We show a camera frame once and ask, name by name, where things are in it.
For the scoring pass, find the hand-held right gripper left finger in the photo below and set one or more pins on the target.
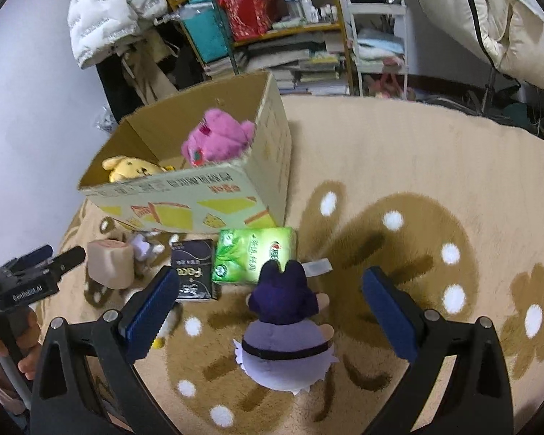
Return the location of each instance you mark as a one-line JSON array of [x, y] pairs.
[[149, 321]]

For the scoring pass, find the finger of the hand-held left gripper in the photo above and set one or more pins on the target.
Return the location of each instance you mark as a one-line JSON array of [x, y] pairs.
[[38, 253], [68, 259]]

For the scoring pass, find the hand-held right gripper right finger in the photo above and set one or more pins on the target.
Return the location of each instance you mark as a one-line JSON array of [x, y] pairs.
[[387, 317]]

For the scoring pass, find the white and yellow plush toy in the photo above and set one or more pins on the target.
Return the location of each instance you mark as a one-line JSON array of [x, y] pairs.
[[170, 326]]

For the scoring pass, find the beige tape roll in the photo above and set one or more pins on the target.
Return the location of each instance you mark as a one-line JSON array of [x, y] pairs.
[[109, 265]]

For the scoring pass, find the black tissue pack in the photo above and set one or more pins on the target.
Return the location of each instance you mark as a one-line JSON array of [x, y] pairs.
[[195, 272]]

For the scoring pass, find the small grey plush toy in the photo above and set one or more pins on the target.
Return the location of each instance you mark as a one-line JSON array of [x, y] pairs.
[[143, 247]]

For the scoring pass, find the purple and white ball toy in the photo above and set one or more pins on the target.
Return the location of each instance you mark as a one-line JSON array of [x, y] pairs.
[[281, 349]]

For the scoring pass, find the green tissue pack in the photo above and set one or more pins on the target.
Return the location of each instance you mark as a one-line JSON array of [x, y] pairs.
[[245, 253]]

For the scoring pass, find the printed cardboard box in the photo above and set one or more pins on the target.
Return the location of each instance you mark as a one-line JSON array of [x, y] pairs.
[[254, 176]]

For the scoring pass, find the pink soft toy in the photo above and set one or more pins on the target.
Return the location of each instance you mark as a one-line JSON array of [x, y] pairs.
[[383, 86]]

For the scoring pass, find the person's left hand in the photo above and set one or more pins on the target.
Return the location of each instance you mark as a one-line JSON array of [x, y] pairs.
[[29, 328]]

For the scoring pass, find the yellow plush bear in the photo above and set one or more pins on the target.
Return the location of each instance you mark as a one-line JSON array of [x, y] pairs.
[[127, 170]]

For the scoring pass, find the clear plastic bag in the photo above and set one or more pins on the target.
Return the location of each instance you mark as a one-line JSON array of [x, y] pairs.
[[104, 120]]

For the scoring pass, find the beige printed blanket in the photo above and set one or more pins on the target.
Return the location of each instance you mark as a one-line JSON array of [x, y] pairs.
[[390, 167]]

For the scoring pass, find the pink plush toy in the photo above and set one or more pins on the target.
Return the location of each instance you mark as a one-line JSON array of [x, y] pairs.
[[217, 138]]

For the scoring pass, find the beige cloth bag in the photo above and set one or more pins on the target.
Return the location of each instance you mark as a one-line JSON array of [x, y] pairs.
[[145, 72]]

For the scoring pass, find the black tote bag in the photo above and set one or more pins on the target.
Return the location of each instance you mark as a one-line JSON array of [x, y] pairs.
[[188, 65]]

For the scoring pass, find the white puffer jacket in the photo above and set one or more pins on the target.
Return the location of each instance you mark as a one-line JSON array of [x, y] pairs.
[[99, 9]]

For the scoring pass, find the teal bag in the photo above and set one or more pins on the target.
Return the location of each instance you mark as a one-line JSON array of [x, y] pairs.
[[206, 31]]

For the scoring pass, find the pile of books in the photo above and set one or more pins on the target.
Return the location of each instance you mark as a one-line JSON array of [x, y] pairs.
[[299, 63]]

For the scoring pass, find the blue folded towel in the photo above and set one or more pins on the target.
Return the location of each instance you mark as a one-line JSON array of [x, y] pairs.
[[376, 43]]

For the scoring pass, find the green pole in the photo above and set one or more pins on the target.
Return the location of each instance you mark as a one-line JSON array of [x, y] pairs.
[[222, 22]]

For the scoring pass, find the wooden shelf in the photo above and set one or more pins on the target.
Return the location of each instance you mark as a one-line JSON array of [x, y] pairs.
[[299, 28]]

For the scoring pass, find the red gift bag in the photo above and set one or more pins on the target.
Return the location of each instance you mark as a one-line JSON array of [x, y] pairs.
[[247, 13]]

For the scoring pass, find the cream quilt bag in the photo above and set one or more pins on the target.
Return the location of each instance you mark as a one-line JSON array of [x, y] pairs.
[[535, 40]]

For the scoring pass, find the group of cosmetic bottles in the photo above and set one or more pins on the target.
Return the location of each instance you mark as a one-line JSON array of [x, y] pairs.
[[308, 4]]

